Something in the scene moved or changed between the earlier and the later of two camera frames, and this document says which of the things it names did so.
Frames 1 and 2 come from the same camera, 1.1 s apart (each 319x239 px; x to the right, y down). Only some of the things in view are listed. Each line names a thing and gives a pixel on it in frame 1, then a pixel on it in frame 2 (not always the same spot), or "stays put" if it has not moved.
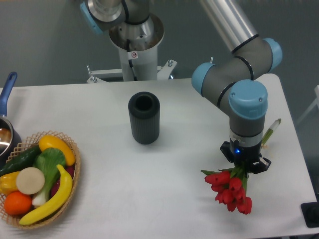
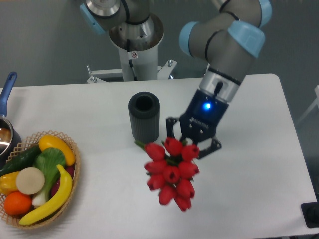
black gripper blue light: x=236 y=153 -> x=201 y=117
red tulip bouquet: x=230 y=185 -> x=171 y=171
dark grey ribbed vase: x=144 y=108 stays put
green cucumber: x=25 y=160 stays put
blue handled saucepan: x=10 y=141 stays put
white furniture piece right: x=316 y=90 stays put
